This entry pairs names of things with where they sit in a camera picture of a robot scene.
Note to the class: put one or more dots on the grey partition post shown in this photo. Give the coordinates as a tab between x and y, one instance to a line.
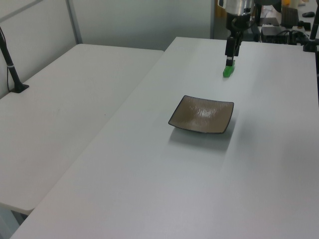
211	20

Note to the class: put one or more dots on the square brown ceramic plate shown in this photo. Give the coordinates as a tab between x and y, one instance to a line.
199	117

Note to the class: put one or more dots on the black computer mouse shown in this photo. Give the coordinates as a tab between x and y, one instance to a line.
308	14

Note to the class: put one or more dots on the black camera stand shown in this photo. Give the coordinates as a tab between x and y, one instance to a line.
310	46

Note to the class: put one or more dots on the black electronics box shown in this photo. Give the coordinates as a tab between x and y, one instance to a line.
271	33

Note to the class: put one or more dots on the grey table leg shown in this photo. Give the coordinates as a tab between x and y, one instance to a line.
7	226

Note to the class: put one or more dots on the white side table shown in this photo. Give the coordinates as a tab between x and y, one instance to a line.
62	112

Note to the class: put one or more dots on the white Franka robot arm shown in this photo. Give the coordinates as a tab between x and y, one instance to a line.
236	6

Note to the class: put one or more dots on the green chili pepper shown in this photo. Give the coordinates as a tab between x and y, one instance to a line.
228	71

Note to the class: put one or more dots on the black stand with white band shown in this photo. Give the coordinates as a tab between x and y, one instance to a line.
21	88

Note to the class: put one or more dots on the dark brown ribbed cylinder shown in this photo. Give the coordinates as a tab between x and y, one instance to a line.
289	16

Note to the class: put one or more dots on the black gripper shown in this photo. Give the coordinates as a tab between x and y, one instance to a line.
235	23

